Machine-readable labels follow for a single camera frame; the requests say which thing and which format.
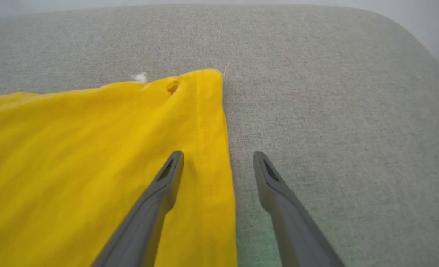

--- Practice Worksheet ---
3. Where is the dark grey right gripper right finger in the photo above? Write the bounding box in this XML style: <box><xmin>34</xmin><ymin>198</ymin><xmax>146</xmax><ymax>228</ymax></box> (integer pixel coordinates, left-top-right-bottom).
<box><xmin>253</xmin><ymin>151</ymin><xmax>344</xmax><ymax>267</ymax></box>

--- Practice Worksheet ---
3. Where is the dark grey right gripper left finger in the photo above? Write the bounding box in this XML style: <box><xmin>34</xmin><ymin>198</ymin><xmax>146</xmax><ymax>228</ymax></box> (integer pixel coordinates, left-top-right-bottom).
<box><xmin>91</xmin><ymin>150</ymin><xmax>184</xmax><ymax>267</ymax></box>

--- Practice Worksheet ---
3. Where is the yellow t-shirt garment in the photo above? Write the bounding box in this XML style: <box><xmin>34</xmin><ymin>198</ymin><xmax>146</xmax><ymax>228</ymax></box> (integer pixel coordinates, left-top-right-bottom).
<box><xmin>0</xmin><ymin>69</ymin><xmax>238</xmax><ymax>267</ymax></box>

